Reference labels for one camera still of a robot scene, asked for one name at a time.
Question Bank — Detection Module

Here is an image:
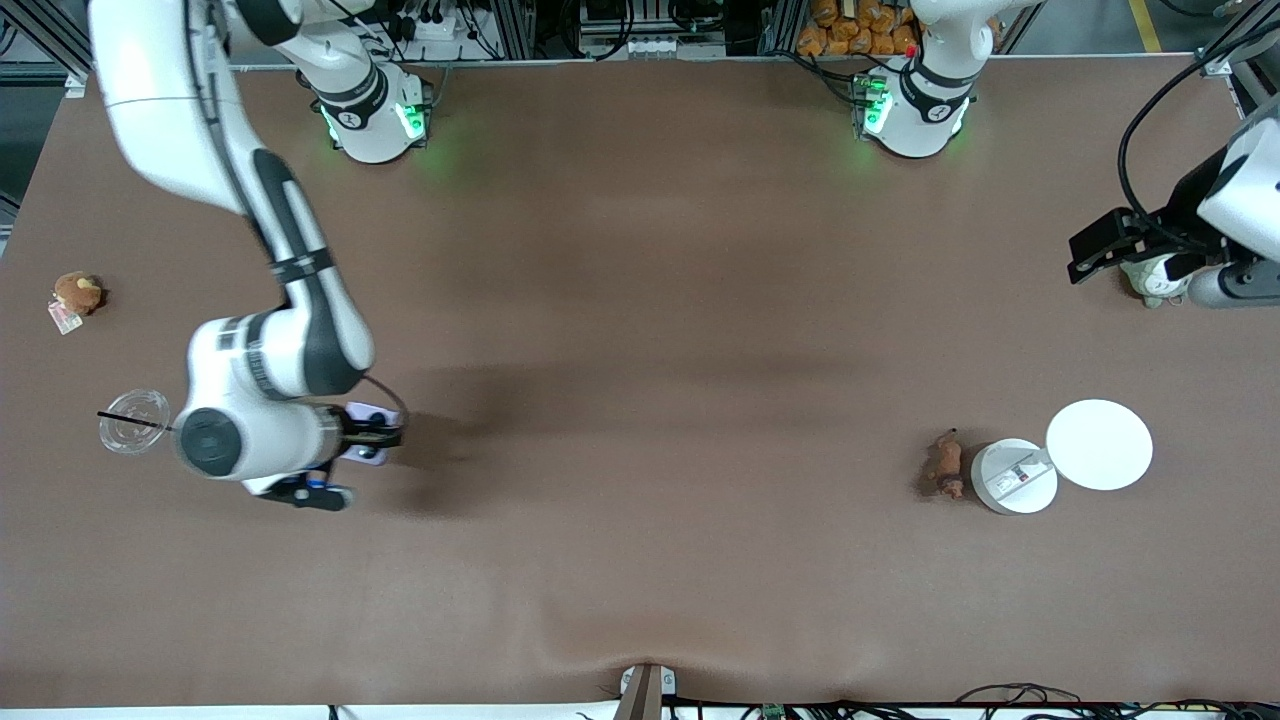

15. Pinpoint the orange stuffed toys pile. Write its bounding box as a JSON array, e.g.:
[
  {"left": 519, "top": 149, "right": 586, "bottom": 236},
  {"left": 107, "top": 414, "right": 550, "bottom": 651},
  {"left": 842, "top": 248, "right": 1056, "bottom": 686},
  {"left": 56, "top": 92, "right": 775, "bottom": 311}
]
[{"left": 797, "top": 0, "right": 919, "bottom": 57}]

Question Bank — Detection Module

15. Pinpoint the brown lion statue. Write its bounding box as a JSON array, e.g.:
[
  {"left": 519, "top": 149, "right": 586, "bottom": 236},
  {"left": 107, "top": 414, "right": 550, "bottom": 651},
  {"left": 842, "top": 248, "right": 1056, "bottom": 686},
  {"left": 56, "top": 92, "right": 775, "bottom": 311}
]
[{"left": 925, "top": 428, "right": 967, "bottom": 501}]

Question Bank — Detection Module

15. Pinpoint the white round labelled container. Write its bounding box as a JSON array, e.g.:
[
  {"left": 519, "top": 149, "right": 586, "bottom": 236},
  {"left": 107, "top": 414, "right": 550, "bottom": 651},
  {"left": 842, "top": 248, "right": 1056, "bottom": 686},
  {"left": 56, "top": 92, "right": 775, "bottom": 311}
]
[{"left": 970, "top": 438, "right": 1059, "bottom": 516}]

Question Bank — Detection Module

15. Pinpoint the clear plastic cup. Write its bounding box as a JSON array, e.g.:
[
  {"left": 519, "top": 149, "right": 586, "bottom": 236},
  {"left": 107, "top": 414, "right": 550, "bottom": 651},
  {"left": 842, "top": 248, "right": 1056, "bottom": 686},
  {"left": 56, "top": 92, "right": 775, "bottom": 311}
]
[{"left": 98, "top": 388, "right": 177, "bottom": 456}]

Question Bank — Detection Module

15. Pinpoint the black cable bundle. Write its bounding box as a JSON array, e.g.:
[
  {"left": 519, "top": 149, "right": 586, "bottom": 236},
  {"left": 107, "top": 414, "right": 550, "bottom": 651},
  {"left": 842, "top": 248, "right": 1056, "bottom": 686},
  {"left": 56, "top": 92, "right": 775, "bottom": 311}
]
[{"left": 955, "top": 683, "right": 1280, "bottom": 720}]

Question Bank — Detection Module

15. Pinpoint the white round flat disc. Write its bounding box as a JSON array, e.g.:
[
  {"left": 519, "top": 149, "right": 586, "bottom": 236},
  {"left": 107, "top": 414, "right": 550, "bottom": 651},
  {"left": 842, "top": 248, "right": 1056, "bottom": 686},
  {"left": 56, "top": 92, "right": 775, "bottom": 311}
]
[{"left": 1046, "top": 399, "right": 1154, "bottom": 492}]

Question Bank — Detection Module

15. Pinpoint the lilac flip phone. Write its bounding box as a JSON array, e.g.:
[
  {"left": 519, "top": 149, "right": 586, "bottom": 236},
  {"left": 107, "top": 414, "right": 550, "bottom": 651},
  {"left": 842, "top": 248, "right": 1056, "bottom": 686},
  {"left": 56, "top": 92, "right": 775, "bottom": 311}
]
[{"left": 343, "top": 401, "right": 393, "bottom": 467}]

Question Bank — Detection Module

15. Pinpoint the metal table edge bracket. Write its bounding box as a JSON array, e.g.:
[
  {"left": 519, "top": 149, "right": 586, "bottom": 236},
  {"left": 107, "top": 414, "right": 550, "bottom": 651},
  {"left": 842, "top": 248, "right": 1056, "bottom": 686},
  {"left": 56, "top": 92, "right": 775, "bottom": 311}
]
[{"left": 618, "top": 662, "right": 678, "bottom": 720}]

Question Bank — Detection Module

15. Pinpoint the brown plush toy with tag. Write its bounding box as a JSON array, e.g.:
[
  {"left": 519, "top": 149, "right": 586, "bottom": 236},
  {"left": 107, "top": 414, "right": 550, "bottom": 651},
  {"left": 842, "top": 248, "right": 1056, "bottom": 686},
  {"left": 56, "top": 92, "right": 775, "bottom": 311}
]
[{"left": 48, "top": 270, "right": 104, "bottom": 336}]

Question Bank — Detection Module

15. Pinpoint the aluminium frame profile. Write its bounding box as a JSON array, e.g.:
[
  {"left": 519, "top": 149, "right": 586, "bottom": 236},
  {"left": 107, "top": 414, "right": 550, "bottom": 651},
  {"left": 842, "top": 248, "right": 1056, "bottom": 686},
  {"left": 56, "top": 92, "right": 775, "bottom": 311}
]
[
  {"left": 0, "top": 0, "right": 96, "bottom": 71},
  {"left": 1195, "top": 0, "right": 1280, "bottom": 76}
]

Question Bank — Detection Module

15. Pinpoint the white power strip with plugs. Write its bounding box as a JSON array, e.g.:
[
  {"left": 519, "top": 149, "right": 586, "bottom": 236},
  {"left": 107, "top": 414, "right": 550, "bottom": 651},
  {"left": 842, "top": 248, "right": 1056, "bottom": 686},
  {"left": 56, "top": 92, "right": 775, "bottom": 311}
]
[{"left": 415, "top": 8, "right": 471, "bottom": 41}]

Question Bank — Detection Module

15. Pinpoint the grey white plush creature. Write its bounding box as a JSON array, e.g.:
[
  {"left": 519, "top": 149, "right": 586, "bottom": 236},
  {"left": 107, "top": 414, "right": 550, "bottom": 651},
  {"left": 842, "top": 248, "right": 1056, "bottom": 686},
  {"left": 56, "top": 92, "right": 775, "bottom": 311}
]
[{"left": 1120, "top": 255, "right": 1193, "bottom": 309}]

